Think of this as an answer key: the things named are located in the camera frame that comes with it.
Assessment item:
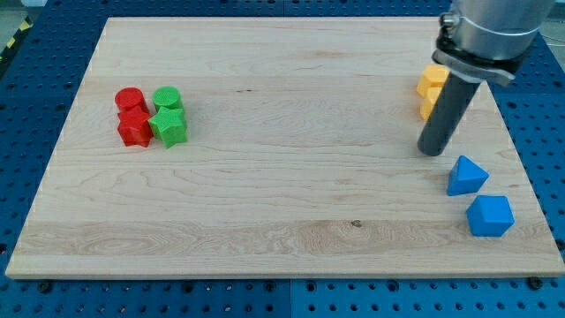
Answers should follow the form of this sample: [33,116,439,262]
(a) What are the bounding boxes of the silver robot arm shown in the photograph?
[432,0,555,86]

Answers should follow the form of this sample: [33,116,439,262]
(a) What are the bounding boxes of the wooden board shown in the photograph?
[6,18,564,280]

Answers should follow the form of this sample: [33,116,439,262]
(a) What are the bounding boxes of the green star block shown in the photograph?
[148,107,188,148]

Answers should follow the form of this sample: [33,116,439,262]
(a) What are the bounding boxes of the green cylinder block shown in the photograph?
[152,86,184,111]

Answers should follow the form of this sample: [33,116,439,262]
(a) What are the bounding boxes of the red star block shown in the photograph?
[117,108,154,148]

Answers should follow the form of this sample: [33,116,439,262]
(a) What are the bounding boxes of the red cylinder block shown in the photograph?
[114,87,149,113]

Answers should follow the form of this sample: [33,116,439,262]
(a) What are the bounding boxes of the yellow hexagon block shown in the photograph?
[416,64,449,97]

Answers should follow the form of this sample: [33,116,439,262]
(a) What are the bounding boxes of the blue triangle block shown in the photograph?
[446,155,489,196]

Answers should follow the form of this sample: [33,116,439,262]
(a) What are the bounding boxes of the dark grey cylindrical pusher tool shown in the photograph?
[417,73,479,156]

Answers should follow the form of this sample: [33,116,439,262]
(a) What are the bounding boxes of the blue cube block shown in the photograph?
[466,195,516,237]

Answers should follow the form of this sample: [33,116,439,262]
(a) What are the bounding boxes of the yellow black hazard tape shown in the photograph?
[1,16,34,66]

